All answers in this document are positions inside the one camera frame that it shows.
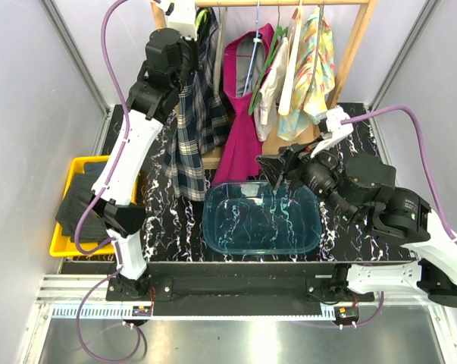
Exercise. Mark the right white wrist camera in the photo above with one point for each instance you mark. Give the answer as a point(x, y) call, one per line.
point(332, 129)

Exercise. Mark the magenta dress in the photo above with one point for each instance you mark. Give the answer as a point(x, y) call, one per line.
point(238, 160)

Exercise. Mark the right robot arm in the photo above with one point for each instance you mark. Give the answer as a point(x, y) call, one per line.
point(363, 189)

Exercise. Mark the white garment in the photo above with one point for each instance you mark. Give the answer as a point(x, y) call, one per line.
point(265, 114)

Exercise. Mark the dark grey striped cloth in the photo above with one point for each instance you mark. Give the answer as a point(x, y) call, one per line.
point(71, 210)

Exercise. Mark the dark green hanger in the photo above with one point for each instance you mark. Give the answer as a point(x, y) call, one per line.
point(279, 34)

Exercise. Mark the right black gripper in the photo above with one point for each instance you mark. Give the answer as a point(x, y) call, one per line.
point(296, 155)

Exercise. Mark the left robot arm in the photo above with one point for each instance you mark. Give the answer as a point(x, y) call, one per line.
point(171, 56)

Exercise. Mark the teal transparent plastic basin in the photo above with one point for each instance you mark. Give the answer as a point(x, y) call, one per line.
point(251, 218)

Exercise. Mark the wooden clothes rack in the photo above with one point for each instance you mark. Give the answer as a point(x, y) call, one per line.
point(366, 8)

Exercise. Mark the blue denim cloth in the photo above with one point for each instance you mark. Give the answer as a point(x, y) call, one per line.
point(94, 168)

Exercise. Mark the colourful floral shirt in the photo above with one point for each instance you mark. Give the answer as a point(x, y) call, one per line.
point(310, 75)

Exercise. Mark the navy plaid skirt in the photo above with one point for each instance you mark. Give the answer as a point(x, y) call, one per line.
point(202, 123)

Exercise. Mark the cream wooden hanger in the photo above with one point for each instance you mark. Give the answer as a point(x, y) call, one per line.
point(285, 97)

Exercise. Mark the lime green hanger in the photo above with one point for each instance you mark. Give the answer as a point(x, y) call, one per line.
point(203, 16)

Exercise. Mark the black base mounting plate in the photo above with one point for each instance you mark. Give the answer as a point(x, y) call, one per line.
point(232, 290)

